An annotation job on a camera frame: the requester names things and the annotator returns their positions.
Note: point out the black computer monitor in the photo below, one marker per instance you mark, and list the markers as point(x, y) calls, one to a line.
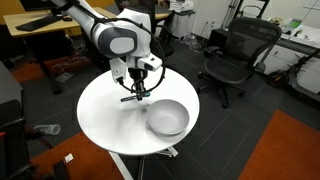
point(33, 4)

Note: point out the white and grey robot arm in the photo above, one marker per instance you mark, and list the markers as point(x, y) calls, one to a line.
point(116, 40)

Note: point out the black padded office chair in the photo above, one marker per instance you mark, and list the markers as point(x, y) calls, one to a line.
point(168, 50)

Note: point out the white printer stand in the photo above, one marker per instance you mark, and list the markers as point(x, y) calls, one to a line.
point(182, 26)

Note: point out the black mesh office chair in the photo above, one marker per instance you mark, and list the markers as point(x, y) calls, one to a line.
point(226, 68)

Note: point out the grey floor box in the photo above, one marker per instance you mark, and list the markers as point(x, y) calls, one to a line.
point(64, 77)

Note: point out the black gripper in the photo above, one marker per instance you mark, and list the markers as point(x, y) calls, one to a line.
point(137, 76)

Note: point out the black tripod stand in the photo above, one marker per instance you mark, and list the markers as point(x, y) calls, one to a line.
point(248, 10)

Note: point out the green marker pen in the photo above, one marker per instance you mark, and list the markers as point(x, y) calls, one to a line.
point(128, 99)

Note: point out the grey cabinet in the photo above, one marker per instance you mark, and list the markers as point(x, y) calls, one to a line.
point(8, 86)

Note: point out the black kick scooter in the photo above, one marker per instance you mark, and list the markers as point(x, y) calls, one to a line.
point(276, 79)

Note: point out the grey bowl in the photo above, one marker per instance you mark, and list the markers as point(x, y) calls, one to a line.
point(168, 118)

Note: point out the black keyboard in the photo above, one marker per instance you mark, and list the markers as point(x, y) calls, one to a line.
point(38, 23)

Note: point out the green and white device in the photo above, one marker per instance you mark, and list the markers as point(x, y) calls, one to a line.
point(295, 23)

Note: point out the wooden desk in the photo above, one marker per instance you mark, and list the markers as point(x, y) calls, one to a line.
point(162, 16)
point(13, 20)

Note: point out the black computer mouse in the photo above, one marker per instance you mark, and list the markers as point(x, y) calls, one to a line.
point(67, 19)

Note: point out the white table base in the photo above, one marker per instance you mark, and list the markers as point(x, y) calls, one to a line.
point(117, 164)

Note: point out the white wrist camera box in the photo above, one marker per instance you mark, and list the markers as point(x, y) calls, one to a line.
point(118, 71)

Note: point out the clear plastic bottle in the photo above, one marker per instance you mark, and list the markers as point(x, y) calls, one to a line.
point(50, 129)

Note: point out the white paper scrap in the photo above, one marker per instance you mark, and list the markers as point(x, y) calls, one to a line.
point(69, 158)

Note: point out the black chair with armrest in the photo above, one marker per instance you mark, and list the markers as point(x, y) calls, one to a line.
point(11, 143)

